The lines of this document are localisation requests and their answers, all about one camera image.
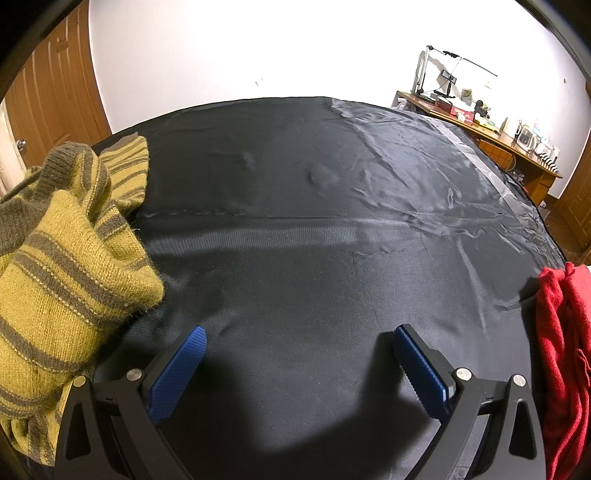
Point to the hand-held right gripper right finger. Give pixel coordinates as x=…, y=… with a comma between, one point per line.
x=422, y=378

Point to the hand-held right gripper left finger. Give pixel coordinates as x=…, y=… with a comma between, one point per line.
x=178, y=374

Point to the yellow striped knit sweater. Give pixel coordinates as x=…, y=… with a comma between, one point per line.
x=69, y=277

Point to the red garment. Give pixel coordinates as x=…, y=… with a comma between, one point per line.
x=568, y=346

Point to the wooden desk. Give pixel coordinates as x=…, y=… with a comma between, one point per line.
x=496, y=143

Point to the black white striped box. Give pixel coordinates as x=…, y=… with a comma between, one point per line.
x=550, y=164

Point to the red box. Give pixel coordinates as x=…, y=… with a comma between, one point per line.
x=455, y=112

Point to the black phone holder stand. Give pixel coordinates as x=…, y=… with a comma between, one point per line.
x=447, y=76

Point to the wooden door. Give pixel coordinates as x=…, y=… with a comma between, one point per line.
x=60, y=92

